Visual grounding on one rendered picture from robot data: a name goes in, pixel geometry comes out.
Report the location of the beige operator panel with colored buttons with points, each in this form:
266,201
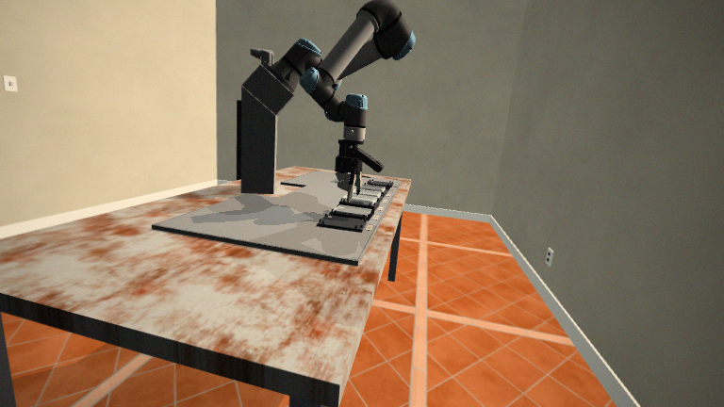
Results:
341,176

